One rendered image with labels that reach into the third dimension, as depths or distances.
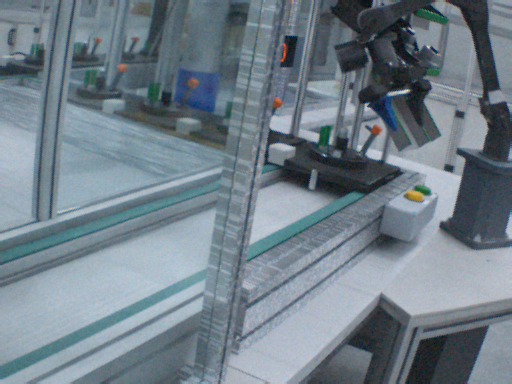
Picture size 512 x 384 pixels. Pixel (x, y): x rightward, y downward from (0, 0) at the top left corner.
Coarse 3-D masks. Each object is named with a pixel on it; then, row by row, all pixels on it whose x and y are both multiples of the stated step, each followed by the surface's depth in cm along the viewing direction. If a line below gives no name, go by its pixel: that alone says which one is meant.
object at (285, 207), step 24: (264, 168) 142; (264, 192) 136; (288, 192) 139; (312, 192) 142; (336, 192) 145; (360, 192) 136; (264, 216) 122; (288, 216) 124; (312, 216) 116; (264, 240) 102
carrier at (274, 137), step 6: (270, 132) 158; (276, 132) 168; (270, 138) 160; (276, 138) 161; (282, 138) 162; (288, 138) 163; (294, 138) 165; (300, 138) 166; (270, 144) 154; (288, 144) 157; (294, 144) 160; (300, 144) 163; (264, 156) 148
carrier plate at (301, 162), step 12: (312, 144) 162; (300, 156) 147; (288, 168) 143; (300, 168) 142; (312, 168) 140; (324, 168) 141; (336, 168) 143; (372, 168) 149; (384, 168) 151; (396, 168) 153; (336, 180) 138; (348, 180) 137; (360, 180) 136; (372, 180) 138
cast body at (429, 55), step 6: (426, 48) 175; (432, 48) 175; (414, 54) 180; (420, 54) 177; (426, 54) 175; (432, 54) 174; (438, 54) 176; (420, 60) 177; (426, 60) 176; (432, 60) 175; (426, 66) 176; (432, 66) 175; (438, 66) 177
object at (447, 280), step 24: (432, 240) 142; (456, 240) 144; (408, 264) 125; (432, 264) 127; (456, 264) 129; (480, 264) 131; (504, 264) 133; (384, 288) 112; (408, 288) 114; (432, 288) 115; (456, 288) 117; (480, 288) 118; (504, 288) 120; (408, 312) 104; (432, 312) 106; (456, 312) 109; (480, 312) 113
